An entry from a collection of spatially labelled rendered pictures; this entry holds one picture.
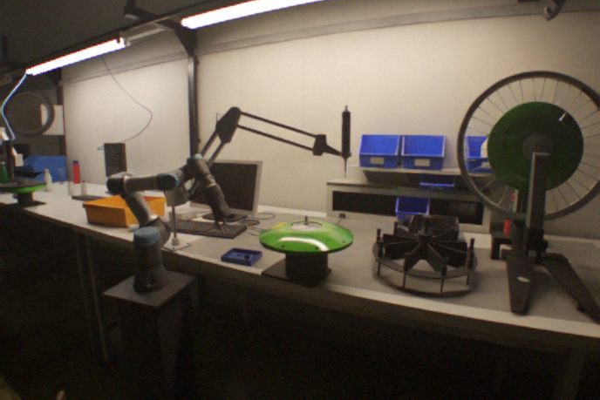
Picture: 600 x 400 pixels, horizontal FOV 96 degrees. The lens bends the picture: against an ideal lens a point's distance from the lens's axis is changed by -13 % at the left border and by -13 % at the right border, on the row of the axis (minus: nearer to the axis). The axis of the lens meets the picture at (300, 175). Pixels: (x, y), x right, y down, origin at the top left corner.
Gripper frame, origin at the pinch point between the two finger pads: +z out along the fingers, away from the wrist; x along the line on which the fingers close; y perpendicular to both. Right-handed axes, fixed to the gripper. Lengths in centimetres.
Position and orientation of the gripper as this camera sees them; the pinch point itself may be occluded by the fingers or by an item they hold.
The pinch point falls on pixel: (226, 233)
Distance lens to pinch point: 125.6
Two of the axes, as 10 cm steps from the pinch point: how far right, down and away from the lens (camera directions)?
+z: 4.6, 8.9, 0.5
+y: 8.8, -4.4, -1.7
